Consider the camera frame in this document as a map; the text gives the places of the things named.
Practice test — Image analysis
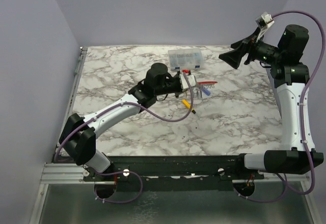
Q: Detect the yellow handled screwdriver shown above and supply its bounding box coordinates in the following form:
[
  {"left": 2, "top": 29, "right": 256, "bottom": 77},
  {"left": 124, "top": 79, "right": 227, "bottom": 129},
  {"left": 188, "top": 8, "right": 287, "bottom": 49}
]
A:
[{"left": 182, "top": 99, "right": 197, "bottom": 115}]

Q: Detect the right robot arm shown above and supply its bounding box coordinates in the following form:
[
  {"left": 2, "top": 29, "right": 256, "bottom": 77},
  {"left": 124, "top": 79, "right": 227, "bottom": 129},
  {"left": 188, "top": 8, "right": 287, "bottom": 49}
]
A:
[{"left": 219, "top": 24, "right": 324, "bottom": 179}]

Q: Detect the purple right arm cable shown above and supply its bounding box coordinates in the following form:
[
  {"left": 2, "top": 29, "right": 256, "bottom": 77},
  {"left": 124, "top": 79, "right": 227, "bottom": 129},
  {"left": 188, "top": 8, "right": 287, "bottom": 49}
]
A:
[{"left": 236, "top": 10, "right": 324, "bottom": 203}]

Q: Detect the clear plastic screw box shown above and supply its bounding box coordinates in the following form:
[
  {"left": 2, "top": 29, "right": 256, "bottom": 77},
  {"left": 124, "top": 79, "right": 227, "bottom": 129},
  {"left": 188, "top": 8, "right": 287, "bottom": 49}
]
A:
[{"left": 168, "top": 48, "right": 204, "bottom": 71}]

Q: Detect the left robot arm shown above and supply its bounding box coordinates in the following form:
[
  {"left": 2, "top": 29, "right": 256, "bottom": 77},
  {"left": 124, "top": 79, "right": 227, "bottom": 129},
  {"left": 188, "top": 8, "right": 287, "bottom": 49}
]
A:
[{"left": 59, "top": 63, "right": 196, "bottom": 181}]

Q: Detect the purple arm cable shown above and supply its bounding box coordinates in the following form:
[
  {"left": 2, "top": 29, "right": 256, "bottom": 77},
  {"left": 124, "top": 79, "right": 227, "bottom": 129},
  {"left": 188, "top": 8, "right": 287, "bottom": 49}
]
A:
[
  {"left": 236, "top": 10, "right": 324, "bottom": 203},
  {"left": 55, "top": 76, "right": 194, "bottom": 204}
]

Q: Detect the blue handled screwdriver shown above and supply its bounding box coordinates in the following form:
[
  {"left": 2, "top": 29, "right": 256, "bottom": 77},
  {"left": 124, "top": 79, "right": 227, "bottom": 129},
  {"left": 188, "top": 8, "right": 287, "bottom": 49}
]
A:
[{"left": 197, "top": 87, "right": 211, "bottom": 99}]

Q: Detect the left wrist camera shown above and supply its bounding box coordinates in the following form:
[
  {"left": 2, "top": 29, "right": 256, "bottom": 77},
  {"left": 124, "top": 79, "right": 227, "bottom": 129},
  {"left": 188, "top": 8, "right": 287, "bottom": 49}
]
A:
[{"left": 179, "top": 72, "right": 197, "bottom": 92}]

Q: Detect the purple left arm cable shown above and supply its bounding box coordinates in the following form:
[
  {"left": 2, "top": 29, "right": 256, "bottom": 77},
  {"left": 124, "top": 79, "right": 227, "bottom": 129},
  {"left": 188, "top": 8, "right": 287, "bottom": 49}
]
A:
[{"left": 55, "top": 76, "right": 194, "bottom": 204}]

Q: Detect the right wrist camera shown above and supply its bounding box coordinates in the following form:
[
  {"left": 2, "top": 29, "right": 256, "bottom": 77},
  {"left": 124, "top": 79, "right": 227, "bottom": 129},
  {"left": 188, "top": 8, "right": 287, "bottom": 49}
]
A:
[{"left": 255, "top": 12, "right": 275, "bottom": 42}]

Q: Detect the aluminium frame rail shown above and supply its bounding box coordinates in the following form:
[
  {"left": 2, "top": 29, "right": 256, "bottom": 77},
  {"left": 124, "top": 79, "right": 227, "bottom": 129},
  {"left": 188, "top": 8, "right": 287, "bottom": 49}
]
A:
[{"left": 40, "top": 163, "right": 115, "bottom": 185}]

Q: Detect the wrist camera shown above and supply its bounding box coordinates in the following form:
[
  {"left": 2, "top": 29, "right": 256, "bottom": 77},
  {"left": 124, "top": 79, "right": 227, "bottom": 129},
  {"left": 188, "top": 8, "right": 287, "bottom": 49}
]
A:
[
  {"left": 179, "top": 72, "right": 197, "bottom": 92},
  {"left": 255, "top": 12, "right": 275, "bottom": 42}
]

